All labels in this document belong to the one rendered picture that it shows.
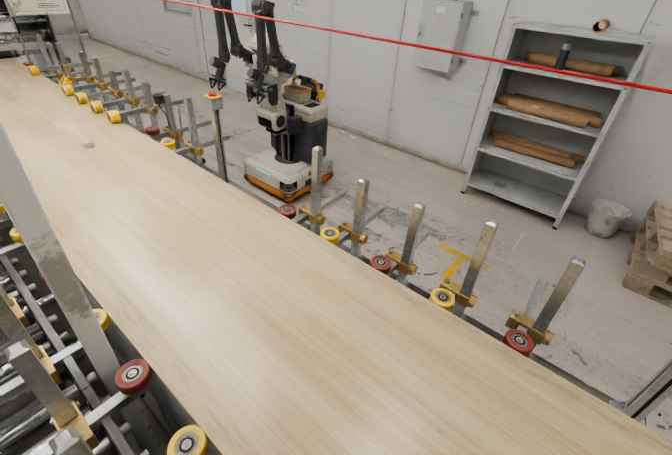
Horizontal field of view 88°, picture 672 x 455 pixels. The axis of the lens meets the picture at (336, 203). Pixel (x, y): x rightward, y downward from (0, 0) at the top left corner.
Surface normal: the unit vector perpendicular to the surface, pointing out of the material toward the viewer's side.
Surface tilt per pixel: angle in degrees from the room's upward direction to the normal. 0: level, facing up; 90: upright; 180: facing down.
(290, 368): 0
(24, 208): 90
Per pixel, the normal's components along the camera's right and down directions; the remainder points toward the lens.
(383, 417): 0.06, -0.83
